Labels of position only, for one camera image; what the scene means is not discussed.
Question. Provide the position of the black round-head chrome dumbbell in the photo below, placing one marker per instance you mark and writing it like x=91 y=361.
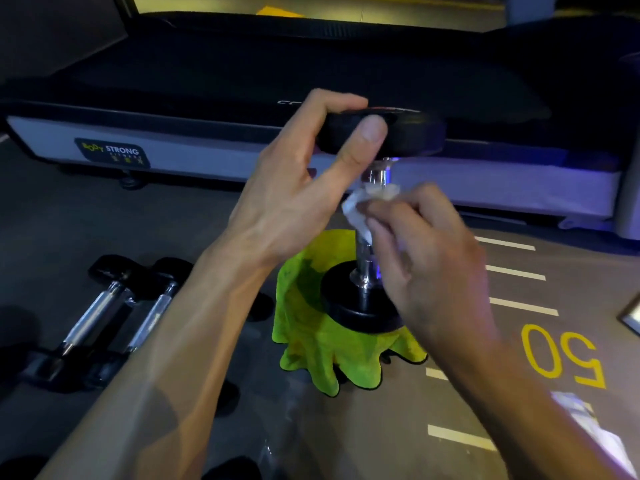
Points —
x=405 y=130

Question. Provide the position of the clear plastic wipes packet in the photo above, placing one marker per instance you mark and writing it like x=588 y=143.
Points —
x=592 y=429

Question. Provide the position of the person's right forearm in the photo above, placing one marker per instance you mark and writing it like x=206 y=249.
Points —
x=525 y=409

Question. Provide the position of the black hex chrome dumbbell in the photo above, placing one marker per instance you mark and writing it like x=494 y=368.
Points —
x=152 y=314
x=95 y=314

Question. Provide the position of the person's right hand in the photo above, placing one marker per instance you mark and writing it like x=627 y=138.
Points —
x=440 y=274

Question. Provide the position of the lime green microfiber cloth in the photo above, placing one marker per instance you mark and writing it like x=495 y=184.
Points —
x=310 y=344

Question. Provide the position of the person's right fingers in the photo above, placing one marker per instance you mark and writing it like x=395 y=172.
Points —
x=410 y=214

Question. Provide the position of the person's left forearm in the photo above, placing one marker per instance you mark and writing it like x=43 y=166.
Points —
x=175 y=354

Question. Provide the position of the black grey treadmill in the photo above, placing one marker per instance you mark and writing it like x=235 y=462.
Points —
x=200 y=69

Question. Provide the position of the person's left hand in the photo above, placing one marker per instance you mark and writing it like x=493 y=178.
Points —
x=280 y=194

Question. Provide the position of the person's left thumb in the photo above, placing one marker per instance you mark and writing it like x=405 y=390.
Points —
x=357 y=154

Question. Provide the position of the dark flat tablet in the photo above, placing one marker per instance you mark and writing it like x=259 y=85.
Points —
x=632 y=317

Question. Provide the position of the white wipe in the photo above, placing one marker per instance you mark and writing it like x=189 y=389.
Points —
x=354 y=210

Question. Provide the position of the grey machine upright post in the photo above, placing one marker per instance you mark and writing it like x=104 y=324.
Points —
x=629 y=194

